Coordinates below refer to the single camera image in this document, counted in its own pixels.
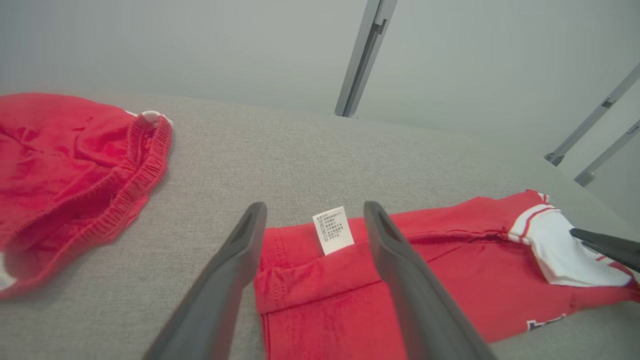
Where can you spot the red jersey with white sleeves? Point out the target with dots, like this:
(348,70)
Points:
(320,310)

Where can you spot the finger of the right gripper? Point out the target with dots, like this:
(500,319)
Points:
(625,261)
(615,244)

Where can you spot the grey metal post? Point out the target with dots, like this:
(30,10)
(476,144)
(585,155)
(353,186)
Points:
(607,152)
(595,117)
(362,55)

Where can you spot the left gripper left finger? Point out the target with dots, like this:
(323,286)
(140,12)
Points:
(220,285)

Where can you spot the red shorts with white stripe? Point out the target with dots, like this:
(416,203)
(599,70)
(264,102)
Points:
(60,165)

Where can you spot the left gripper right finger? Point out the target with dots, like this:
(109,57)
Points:
(415,300)

